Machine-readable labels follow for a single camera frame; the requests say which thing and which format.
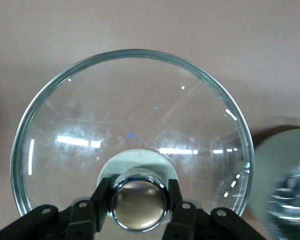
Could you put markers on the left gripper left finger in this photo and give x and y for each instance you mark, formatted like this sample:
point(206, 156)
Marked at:
point(80, 220)

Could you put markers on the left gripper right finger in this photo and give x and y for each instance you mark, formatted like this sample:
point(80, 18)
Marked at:
point(187, 222)

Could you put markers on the glass lid with copper knob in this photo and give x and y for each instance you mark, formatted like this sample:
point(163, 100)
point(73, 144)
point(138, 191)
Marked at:
point(140, 100)

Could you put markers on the grey pot with steel interior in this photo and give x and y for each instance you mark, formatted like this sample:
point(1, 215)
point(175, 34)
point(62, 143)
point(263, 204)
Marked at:
point(272, 160)

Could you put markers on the brown table cloth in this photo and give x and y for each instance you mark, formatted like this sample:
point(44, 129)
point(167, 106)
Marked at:
point(150, 25)

